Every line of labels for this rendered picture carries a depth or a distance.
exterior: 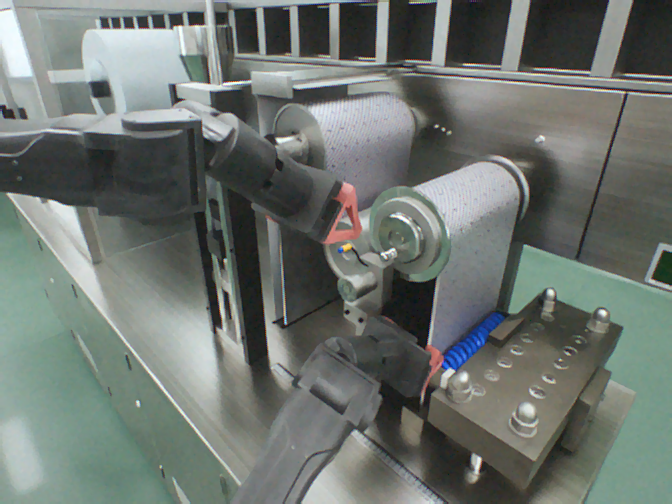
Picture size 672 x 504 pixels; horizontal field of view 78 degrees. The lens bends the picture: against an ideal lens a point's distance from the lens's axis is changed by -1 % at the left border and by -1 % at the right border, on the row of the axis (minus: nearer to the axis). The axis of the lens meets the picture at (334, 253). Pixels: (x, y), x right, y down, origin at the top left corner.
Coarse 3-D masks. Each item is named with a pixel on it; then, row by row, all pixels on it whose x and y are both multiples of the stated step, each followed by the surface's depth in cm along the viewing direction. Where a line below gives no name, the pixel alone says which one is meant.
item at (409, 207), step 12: (384, 204) 62; (396, 204) 60; (408, 204) 59; (384, 216) 63; (420, 216) 58; (432, 228) 57; (432, 240) 58; (432, 252) 58; (396, 264) 64; (408, 264) 63; (420, 264) 61
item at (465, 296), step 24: (504, 240) 74; (480, 264) 70; (504, 264) 78; (456, 288) 66; (480, 288) 74; (432, 312) 64; (456, 312) 70; (480, 312) 78; (432, 336) 66; (456, 336) 73
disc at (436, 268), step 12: (384, 192) 62; (396, 192) 61; (408, 192) 59; (420, 192) 58; (420, 204) 58; (432, 204) 57; (372, 216) 66; (432, 216) 58; (372, 228) 67; (444, 228) 57; (372, 240) 68; (444, 240) 57; (444, 252) 58; (432, 264) 60; (444, 264) 59; (408, 276) 65; (420, 276) 63; (432, 276) 61
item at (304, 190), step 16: (288, 160) 40; (272, 176) 38; (288, 176) 40; (304, 176) 42; (320, 176) 43; (336, 176) 41; (256, 192) 39; (272, 192) 40; (288, 192) 41; (304, 192) 42; (320, 192) 42; (336, 192) 42; (256, 208) 47; (272, 208) 42; (288, 208) 42; (304, 208) 42; (320, 208) 41; (288, 224) 43; (304, 224) 42; (320, 224) 42
